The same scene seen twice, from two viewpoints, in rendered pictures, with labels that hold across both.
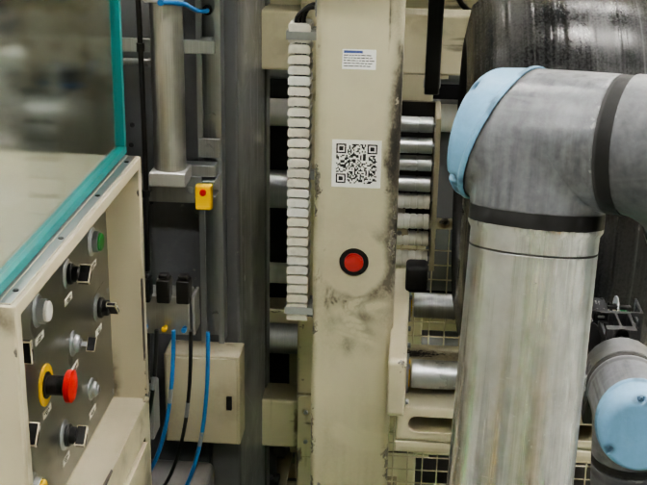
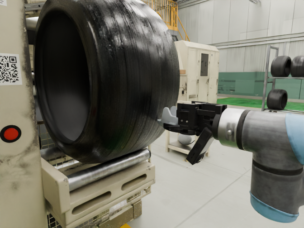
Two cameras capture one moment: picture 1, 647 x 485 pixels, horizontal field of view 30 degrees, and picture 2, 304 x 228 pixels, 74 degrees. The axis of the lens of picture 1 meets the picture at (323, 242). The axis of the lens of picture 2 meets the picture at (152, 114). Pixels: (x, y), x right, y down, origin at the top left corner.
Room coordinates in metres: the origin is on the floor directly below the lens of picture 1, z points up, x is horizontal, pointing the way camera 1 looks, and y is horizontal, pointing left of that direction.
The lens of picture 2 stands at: (1.18, 0.11, 1.21)
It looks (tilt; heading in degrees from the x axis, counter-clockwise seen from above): 11 degrees down; 309
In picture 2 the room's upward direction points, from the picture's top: straight up
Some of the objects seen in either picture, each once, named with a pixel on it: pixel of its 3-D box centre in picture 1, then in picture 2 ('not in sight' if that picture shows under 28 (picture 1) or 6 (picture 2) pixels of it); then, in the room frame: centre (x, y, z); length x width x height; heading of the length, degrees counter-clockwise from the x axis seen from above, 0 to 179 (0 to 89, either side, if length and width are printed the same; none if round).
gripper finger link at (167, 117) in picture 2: not in sight; (166, 117); (1.51, -0.36, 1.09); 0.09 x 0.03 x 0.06; 175
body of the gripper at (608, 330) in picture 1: (611, 344); (201, 120); (1.40, -0.37, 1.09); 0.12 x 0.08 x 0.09; 175
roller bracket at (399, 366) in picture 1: (401, 336); (39, 171); (1.85, -0.13, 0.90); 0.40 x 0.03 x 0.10; 176
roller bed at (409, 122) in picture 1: (385, 183); not in sight; (2.23, -0.12, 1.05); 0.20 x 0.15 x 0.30; 86
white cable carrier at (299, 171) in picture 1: (302, 173); not in sight; (1.81, 0.03, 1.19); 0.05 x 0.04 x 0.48; 176
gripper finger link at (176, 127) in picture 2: not in sight; (177, 126); (1.46, -0.35, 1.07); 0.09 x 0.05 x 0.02; 175
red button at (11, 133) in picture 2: (353, 261); (10, 133); (1.77, -0.05, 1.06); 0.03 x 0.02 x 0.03; 86
